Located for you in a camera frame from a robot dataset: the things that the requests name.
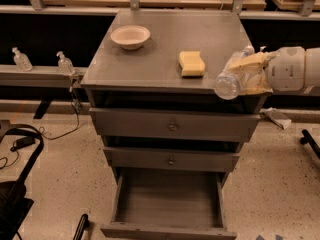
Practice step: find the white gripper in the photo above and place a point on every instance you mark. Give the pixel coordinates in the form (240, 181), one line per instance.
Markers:
(286, 69)

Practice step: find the clear plastic bottle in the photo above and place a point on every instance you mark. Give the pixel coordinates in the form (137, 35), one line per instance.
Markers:
(230, 82)

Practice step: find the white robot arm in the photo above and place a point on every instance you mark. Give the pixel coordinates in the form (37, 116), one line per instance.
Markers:
(311, 73)

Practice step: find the small pump bottle right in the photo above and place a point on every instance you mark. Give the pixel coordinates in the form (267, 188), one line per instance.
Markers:
(262, 48)

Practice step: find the grey drawer cabinet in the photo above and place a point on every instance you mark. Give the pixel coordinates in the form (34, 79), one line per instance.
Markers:
(151, 76)

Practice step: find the grey top drawer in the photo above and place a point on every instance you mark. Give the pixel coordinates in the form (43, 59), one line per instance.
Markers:
(185, 125)

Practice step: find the grey middle drawer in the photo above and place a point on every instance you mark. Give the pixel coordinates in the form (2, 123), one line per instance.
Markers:
(171, 159)

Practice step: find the grey open bottom drawer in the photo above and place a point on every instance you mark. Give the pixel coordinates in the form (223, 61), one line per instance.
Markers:
(154, 204)

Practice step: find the clear pump bottle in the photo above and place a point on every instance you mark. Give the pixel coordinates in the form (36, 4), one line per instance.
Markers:
(21, 60)
(65, 64)

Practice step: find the clear pump bottle far left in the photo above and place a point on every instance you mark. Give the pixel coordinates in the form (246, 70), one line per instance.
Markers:
(21, 60)

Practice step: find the grey block on floor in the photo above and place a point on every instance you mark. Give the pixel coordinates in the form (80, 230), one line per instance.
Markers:
(278, 118)

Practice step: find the yellow sponge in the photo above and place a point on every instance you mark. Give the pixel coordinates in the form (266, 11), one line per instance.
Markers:
(191, 63)

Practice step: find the black bar right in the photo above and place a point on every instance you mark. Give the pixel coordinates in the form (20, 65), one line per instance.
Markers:
(308, 139)

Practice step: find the beige bowl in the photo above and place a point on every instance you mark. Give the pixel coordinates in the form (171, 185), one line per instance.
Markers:
(130, 37)

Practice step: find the black power adapter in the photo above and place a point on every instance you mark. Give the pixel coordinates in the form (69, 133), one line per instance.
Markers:
(24, 142)

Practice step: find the black chair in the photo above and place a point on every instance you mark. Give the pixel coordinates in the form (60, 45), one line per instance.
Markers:
(14, 206)

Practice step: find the black handle at bottom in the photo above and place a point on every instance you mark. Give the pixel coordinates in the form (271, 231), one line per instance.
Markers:
(83, 224)

